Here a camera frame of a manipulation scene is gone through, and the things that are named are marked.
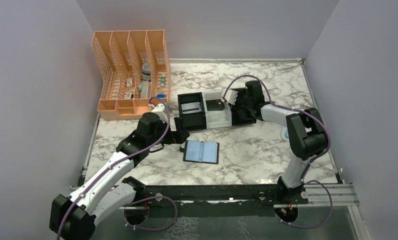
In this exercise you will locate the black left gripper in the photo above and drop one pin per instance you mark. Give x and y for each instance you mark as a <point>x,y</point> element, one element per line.
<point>177,137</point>

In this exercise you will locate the black leather card holder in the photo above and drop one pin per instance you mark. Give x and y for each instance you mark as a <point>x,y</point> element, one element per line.
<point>205,152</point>

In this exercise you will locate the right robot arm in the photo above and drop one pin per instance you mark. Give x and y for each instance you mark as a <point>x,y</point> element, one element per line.
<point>307,136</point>

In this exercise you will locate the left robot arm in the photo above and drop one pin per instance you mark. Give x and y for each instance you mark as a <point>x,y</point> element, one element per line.
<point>75,217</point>

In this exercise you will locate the black right card bin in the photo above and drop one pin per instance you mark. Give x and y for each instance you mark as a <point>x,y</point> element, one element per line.
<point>240,115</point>

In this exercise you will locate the black card bin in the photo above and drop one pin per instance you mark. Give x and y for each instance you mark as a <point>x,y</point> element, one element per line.
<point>240,115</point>
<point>193,121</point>

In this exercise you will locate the black left card bin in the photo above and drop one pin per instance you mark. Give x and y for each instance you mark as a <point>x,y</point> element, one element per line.
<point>193,121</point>

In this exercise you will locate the silver card in left bin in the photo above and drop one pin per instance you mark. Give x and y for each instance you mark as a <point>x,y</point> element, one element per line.
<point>191,108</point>

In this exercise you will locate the white middle card bin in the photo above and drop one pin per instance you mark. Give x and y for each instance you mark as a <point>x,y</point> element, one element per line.
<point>219,118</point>

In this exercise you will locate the blue nail clipper package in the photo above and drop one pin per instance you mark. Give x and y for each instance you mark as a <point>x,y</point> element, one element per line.
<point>284,134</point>

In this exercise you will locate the green white small tube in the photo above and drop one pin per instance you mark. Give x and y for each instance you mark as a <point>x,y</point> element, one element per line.
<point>163,81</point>

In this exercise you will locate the grey flat box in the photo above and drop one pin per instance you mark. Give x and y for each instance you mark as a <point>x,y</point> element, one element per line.
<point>145,89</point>

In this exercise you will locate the red white small box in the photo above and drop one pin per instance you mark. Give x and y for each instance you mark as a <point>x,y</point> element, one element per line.
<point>128,95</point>

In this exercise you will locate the peach plastic file organizer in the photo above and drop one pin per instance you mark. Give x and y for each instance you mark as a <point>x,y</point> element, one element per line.
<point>120,56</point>

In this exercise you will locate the black mounting rail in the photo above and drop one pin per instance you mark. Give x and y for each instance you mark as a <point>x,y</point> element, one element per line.
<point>212,200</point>

